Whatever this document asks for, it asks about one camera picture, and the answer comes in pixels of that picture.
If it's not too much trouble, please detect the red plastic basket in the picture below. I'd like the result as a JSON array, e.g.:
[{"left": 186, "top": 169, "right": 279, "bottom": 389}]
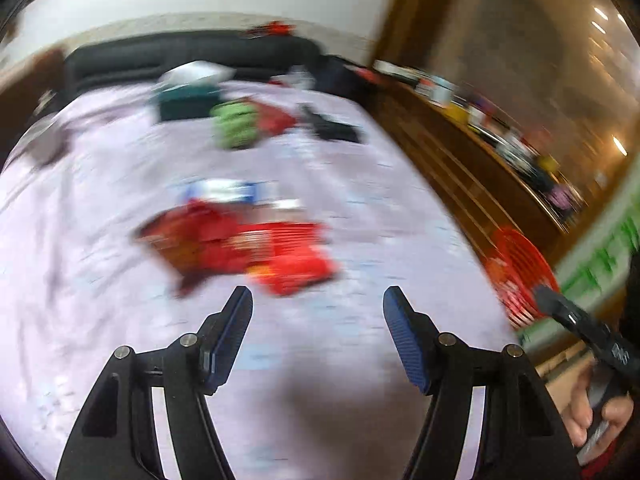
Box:
[{"left": 482, "top": 226, "right": 562, "bottom": 332}]

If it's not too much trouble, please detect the red snack packet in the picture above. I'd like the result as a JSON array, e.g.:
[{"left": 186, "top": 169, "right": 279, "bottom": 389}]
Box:
[{"left": 227, "top": 221, "right": 343, "bottom": 298}]

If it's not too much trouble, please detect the white cup with red print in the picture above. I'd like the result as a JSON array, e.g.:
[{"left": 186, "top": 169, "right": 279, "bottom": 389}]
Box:
[{"left": 27, "top": 129, "right": 72, "bottom": 169}]

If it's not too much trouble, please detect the red ornament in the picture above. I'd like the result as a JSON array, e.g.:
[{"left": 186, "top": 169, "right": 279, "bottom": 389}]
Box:
[{"left": 247, "top": 21, "right": 294, "bottom": 39}]

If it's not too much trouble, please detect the black leather sofa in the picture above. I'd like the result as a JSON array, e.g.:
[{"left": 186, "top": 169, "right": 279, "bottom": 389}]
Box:
[{"left": 64, "top": 30, "right": 326, "bottom": 95}]

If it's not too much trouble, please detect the brown armchair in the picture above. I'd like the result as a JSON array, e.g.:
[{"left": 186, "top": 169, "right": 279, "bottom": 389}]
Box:
[{"left": 29, "top": 47, "right": 69, "bottom": 112}]

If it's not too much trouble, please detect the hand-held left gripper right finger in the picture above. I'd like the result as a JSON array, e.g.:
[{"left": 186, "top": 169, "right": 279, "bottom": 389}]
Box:
[{"left": 382, "top": 286, "right": 581, "bottom": 480}]

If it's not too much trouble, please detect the blue and white box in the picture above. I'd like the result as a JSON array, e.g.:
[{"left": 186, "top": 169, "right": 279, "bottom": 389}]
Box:
[{"left": 184, "top": 179, "right": 302, "bottom": 212}]

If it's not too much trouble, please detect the dark green tissue box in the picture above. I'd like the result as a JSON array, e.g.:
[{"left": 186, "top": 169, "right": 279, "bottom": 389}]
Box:
[{"left": 152, "top": 60, "right": 236, "bottom": 123}]

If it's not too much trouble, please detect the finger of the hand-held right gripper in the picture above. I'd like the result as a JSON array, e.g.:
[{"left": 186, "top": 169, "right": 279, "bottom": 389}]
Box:
[{"left": 532, "top": 284, "right": 603, "bottom": 343}]

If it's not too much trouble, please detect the person's right hand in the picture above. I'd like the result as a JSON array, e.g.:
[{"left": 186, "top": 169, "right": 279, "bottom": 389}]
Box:
[{"left": 564, "top": 357, "right": 640, "bottom": 450}]

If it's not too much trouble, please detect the wooden cabinet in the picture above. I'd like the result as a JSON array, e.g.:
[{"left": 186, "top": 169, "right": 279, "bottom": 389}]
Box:
[{"left": 369, "top": 60, "right": 592, "bottom": 262}]

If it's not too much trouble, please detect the red plastic bag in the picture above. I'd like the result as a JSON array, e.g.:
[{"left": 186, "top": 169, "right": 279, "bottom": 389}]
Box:
[{"left": 134, "top": 200, "right": 251, "bottom": 298}]

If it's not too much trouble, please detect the white jar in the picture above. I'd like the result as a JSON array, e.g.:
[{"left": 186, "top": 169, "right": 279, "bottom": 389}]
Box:
[{"left": 429, "top": 77, "right": 454, "bottom": 107}]

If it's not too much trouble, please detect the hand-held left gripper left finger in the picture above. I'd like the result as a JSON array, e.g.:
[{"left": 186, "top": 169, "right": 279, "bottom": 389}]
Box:
[{"left": 56, "top": 285, "right": 253, "bottom": 480}]

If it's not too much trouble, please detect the green cloth ball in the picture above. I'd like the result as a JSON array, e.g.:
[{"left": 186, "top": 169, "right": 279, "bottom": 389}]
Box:
[{"left": 210, "top": 100, "right": 261, "bottom": 151}]

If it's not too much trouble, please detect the black elongated object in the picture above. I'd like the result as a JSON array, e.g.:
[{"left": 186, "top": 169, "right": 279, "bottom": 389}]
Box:
[{"left": 299, "top": 103, "right": 367, "bottom": 144}]

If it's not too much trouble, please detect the small red cloth item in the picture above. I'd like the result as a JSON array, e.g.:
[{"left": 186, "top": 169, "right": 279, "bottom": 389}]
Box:
[{"left": 252, "top": 101, "right": 299, "bottom": 137}]

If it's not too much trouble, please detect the green white printed mat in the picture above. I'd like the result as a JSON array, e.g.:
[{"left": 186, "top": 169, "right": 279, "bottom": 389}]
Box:
[{"left": 517, "top": 175, "right": 640, "bottom": 366}]

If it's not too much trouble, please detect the flat white box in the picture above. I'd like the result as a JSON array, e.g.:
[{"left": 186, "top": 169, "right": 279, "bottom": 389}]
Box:
[{"left": 372, "top": 60, "right": 419, "bottom": 84}]

